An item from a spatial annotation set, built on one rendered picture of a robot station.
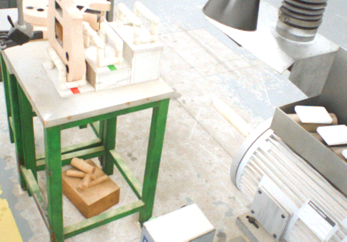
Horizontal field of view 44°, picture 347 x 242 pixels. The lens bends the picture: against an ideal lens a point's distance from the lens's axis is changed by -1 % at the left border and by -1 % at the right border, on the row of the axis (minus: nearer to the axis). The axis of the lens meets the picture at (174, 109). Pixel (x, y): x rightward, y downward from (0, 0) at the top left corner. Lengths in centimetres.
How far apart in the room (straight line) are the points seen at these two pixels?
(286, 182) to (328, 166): 11
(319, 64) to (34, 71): 127
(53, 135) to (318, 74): 104
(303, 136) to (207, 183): 191
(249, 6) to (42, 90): 109
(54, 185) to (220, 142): 155
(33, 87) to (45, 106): 14
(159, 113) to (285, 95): 211
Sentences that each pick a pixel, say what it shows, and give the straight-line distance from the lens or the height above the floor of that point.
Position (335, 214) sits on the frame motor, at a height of 133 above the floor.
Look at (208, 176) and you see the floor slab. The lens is 287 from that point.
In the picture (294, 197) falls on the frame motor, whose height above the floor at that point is 130.
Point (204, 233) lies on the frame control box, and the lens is 110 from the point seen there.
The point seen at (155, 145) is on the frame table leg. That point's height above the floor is 63.
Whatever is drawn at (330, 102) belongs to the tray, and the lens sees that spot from 108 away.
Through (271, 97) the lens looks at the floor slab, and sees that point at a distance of 380.
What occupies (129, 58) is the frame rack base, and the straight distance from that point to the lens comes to 184.
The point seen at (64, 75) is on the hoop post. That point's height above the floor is 101.
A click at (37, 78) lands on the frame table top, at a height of 93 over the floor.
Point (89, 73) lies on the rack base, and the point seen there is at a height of 98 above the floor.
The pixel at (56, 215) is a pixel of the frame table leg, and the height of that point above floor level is 38.
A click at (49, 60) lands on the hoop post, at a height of 99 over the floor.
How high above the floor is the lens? 196
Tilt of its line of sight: 36 degrees down
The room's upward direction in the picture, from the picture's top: 9 degrees clockwise
